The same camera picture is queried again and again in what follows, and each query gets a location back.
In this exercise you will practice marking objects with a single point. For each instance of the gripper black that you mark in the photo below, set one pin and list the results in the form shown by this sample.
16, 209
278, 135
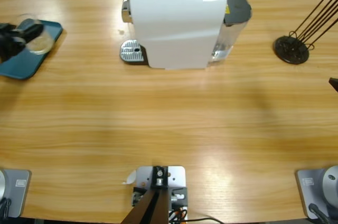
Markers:
9, 45

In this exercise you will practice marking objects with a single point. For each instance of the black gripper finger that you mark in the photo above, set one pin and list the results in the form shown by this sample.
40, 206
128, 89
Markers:
334, 84

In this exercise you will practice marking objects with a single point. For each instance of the clear drinking glass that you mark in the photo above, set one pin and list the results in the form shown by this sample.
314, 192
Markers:
42, 44

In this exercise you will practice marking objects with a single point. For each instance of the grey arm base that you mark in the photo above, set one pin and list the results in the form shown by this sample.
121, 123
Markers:
306, 189
18, 189

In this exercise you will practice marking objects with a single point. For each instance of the white capsule coffee machine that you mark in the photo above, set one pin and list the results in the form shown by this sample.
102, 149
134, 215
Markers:
174, 28

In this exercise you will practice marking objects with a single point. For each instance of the teal plastic tray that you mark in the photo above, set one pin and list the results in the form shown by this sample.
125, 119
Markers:
21, 65

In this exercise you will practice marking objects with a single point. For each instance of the black capsule holder with rods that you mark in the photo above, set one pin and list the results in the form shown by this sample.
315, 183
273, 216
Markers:
283, 49

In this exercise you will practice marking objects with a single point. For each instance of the clear water tank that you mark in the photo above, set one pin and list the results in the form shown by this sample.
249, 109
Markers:
237, 10

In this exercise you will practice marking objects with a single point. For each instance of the white paper tag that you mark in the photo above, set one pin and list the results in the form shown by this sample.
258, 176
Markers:
131, 177

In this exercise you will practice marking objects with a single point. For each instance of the white mount block dark post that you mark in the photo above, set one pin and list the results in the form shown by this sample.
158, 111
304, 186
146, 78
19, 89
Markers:
174, 176

